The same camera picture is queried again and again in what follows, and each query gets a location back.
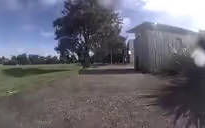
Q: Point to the slender tree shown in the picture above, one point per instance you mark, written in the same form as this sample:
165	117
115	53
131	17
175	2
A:
111	46

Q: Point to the grey wooden shed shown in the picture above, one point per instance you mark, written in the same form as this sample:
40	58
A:
156	50

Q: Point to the distant row of trees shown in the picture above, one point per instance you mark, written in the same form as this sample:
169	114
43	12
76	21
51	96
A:
23	60

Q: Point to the grey gravel paved ground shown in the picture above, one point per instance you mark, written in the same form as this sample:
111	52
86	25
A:
100	96

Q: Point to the large dark leafy tree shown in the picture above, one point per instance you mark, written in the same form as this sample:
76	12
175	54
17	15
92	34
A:
85	30

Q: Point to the green grass field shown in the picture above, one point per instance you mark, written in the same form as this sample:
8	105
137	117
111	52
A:
20	80

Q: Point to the dark bush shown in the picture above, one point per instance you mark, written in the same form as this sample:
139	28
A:
193	86

